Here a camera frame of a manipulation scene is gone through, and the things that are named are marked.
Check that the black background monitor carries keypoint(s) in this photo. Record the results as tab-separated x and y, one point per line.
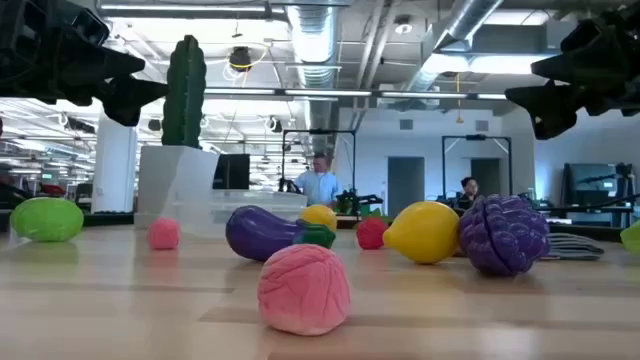
232	171

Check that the yellow toy lemon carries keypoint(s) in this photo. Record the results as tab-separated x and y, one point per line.
320	215
424	232

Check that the pink fuzzy toy ball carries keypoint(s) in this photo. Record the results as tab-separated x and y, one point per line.
303	290
163	234

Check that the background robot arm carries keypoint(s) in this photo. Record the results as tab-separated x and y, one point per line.
350	202

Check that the black aluminium table frame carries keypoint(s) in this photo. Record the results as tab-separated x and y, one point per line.
107	219

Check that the clear plastic tupperware container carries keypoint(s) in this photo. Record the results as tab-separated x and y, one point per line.
260	202

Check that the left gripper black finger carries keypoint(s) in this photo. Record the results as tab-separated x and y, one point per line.
105	62
132	100

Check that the wide background monitor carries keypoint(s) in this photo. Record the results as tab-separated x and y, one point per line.
592	182

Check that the silver ceiling duct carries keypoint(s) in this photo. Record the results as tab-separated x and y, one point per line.
465	20
315	40

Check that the black background station frame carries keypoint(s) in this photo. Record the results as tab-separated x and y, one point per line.
283	160
443	165

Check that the purple toy grapes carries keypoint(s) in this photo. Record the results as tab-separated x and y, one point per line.
502	235

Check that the grey folded cloth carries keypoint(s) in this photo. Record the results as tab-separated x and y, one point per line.
575	246

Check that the white building column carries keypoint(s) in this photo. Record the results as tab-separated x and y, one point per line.
115	165

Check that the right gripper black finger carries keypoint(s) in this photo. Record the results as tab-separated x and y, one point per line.
575	65
550	102

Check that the linear ceiling light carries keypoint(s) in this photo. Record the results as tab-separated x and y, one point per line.
325	93

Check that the red toy strawberry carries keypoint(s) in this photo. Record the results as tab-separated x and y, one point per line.
371	234

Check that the green round toy fruit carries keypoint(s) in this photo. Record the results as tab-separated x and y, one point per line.
47	220

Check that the black ceiling device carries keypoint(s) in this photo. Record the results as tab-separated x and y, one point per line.
240	57

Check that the purple toy eggplant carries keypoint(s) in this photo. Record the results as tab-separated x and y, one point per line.
260	235

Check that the person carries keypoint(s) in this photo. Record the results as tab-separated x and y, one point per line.
469	192
320	187

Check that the white faceted plant pot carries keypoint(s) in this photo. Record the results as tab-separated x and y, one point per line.
172	185

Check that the grey door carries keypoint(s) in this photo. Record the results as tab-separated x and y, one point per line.
487	175
406	185

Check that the green cactus plant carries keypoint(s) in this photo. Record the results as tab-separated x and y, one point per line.
184	90

